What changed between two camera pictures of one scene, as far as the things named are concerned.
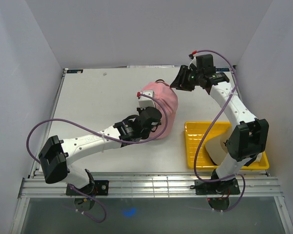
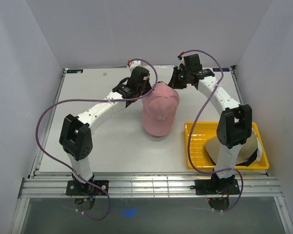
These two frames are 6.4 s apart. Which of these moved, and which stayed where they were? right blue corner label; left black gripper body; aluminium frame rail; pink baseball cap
Moved: left black gripper body
Stayed: aluminium frame rail; right blue corner label; pink baseball cap
